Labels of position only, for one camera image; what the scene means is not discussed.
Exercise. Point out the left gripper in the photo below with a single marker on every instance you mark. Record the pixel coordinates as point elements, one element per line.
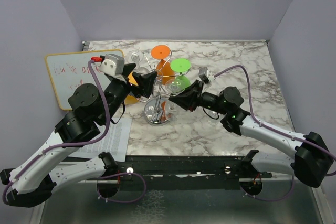
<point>145,82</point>

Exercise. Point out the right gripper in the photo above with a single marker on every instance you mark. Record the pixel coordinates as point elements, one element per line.
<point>190,97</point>

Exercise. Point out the clear wine glass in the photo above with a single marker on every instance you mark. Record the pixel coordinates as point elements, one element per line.
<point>137,57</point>
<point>173,87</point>

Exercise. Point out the orange wine glass front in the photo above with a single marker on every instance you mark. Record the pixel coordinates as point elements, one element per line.
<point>130,100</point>

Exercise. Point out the orange wine glass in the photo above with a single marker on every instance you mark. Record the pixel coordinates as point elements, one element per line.
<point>130,100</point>
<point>163,53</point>

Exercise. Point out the green wine glass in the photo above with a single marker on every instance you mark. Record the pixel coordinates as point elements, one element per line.
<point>182,67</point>

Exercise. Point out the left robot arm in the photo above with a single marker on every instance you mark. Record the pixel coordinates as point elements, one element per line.
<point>88,122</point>

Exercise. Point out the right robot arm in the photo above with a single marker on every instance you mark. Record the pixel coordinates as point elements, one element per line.
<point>305,156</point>

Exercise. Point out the chrome wine glass rack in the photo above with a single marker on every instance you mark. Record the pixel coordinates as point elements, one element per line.
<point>153,111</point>

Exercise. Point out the yellow framed whiteboard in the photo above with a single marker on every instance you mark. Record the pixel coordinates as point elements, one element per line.
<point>70,70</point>

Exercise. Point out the printed paper sheet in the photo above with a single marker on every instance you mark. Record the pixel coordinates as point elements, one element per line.
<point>115,142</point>

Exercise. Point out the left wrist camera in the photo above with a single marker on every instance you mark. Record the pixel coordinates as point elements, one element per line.
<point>111,62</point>

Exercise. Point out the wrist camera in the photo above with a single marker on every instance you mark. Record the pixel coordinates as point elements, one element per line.
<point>111,62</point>
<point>206,75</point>

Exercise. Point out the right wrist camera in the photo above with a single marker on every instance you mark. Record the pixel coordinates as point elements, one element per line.
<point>206,75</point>

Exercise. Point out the black base frame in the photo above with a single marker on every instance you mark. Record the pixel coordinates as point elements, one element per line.
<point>183,165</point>

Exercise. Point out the aluminium rail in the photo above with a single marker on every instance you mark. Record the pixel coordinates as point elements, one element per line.
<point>182,179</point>

